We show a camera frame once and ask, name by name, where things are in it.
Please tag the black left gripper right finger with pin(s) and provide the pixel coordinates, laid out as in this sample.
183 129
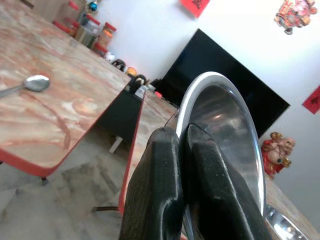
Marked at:
220 200

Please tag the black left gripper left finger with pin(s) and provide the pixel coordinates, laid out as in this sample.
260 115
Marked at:
155 190

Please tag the shiny steel bowl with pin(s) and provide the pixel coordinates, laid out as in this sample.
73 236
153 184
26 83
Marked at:
225 105

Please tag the marble bench with red edge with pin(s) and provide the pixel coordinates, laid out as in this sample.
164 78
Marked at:
147 130

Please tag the steel plate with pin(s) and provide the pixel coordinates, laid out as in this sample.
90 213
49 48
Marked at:
282 225

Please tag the laughing buddha figurine red gold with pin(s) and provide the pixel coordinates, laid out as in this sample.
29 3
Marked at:
276 155

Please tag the dark plush figurine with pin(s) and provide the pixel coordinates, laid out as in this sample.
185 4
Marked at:
139 81

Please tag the black flat television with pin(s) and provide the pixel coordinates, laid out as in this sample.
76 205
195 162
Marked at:
220 82

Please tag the orange round ornament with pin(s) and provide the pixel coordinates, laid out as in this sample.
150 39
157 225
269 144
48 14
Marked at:
131 71

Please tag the white mug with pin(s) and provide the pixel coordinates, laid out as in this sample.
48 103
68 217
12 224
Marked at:
109 56

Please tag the marble table with red edge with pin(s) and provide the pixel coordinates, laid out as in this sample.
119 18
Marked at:
50 82

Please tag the steel spoon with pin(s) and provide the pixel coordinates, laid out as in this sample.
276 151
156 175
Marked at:
35 83

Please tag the clear jar with red lid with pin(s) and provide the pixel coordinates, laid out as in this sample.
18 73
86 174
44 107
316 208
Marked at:
71 15
107 35
87 30

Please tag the blue bauble ornament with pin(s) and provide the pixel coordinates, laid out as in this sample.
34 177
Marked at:
93 5

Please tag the red paper wall banner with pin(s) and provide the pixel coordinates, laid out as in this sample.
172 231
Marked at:
312 101

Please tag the red square paper wall decoration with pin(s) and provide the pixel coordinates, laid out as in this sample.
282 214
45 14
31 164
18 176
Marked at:
195 6

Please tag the fortune god wall decoration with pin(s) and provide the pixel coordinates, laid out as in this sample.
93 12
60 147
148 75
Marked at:
295 13

